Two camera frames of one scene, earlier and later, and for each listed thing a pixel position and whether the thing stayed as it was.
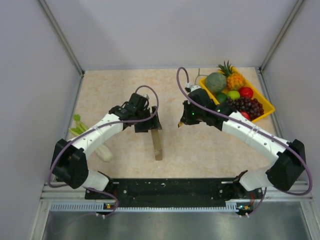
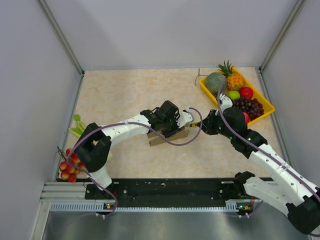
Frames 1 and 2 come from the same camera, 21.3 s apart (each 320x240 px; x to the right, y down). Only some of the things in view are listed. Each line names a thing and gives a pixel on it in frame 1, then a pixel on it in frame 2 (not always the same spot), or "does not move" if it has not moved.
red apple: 246,91 does not move
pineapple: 234,81 does not move
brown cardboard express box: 157,146 -> 155,139
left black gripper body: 145,112 -> 170,126
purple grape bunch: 251,107 does not move
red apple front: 245,114 does not move
